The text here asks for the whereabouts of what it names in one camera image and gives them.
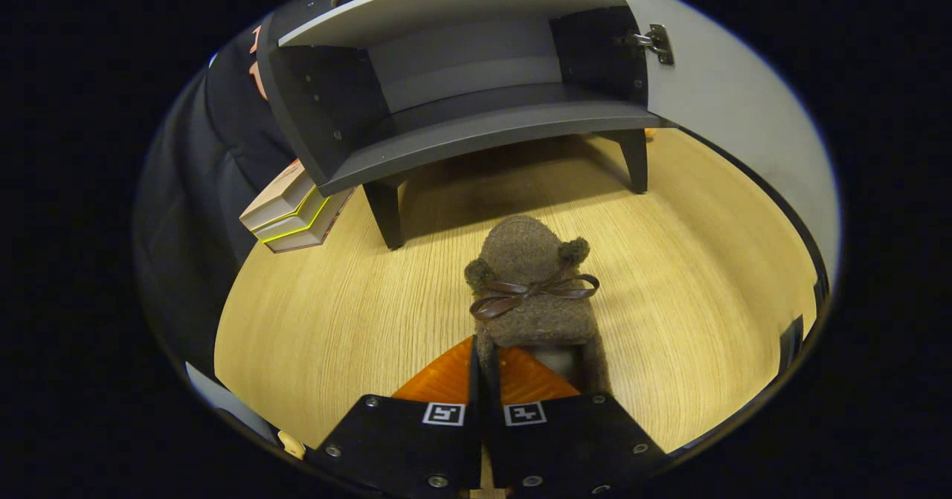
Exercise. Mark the black backdrop cloth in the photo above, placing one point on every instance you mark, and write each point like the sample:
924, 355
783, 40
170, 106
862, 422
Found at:
193, 187

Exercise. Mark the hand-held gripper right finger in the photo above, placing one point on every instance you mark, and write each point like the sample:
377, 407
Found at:
573, 447

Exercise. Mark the dark grey shoe cabinet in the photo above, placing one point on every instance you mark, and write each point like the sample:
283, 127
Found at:
461, 134

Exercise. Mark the yellow edged book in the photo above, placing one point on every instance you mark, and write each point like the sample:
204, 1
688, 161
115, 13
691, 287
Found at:
305, 235

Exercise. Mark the white panel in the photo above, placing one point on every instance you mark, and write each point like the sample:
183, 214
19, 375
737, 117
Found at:
227, 406

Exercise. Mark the beige orange cover book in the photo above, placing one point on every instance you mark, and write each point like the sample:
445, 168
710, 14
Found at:
279, 201

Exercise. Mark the black stand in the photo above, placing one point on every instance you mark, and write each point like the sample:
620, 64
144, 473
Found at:
790, 343

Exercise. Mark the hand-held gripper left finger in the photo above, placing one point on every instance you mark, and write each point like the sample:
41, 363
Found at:
416, 447

